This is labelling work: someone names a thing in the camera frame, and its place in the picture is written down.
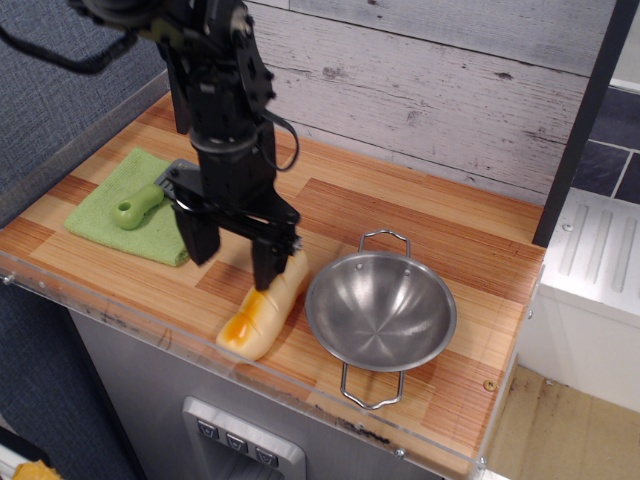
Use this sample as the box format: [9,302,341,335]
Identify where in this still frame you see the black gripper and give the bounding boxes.
[173,134,300,291]

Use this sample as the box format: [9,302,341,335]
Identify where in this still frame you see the dark right shelf post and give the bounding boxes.
[532,0,639,247]

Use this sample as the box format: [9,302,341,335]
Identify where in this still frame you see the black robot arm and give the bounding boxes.
[69,1,300,291]

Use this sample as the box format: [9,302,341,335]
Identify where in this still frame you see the green handled grey spatula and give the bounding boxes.
[111,159,197,230]

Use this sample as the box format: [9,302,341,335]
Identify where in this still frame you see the toy bread loaf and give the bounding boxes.
[216,250,310,361]

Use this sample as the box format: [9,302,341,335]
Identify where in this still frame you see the silver dispenser button panel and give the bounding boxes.
[182,396,307,479]

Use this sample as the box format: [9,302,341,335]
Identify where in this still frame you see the yellow object at corner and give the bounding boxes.
[12,461,62,480]

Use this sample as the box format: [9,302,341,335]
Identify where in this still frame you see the white appliance with ridged top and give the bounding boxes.
[517,189,639,411]

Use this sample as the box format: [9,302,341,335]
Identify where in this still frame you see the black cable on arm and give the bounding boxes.
[0,19,139,76]

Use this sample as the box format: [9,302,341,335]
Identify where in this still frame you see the green folded cloth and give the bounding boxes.
[64,148,189,267]

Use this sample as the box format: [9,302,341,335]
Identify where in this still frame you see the steel colander bowl with handles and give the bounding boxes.
[305,232,458,411]

